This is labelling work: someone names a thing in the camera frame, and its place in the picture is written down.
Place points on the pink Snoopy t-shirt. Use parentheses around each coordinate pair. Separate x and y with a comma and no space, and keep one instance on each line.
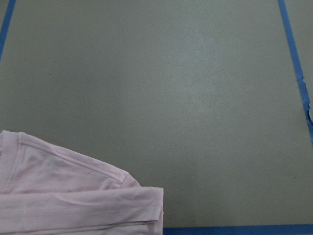
(50,190)

